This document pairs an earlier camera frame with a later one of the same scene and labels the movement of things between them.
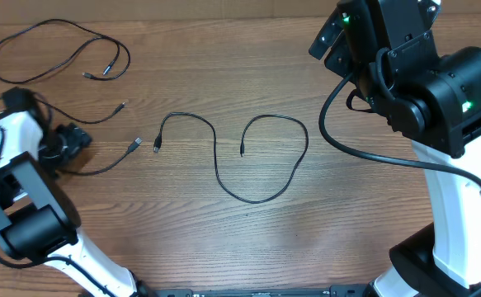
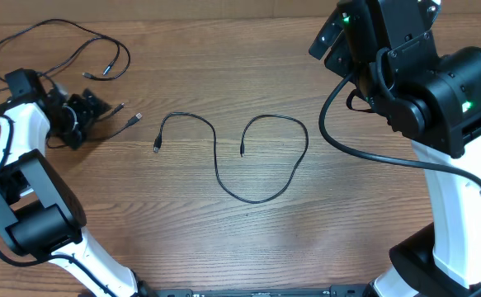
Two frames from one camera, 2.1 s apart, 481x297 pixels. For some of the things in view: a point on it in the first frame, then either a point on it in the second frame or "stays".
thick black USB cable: [157, 145] stays
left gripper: [77, 139] to [91, 111]
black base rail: [334, 290] stays
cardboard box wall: [205, 8] stays
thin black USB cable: [137, 143] to [135, 118]
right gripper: [341, 64] stays
